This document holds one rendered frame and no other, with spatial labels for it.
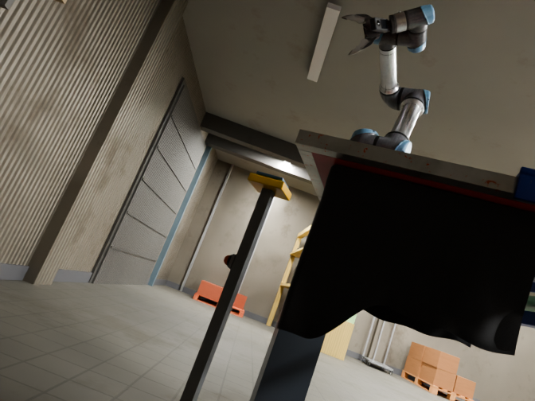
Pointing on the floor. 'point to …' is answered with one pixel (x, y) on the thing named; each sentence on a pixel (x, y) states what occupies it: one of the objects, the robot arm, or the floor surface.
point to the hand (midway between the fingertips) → (344, 36)
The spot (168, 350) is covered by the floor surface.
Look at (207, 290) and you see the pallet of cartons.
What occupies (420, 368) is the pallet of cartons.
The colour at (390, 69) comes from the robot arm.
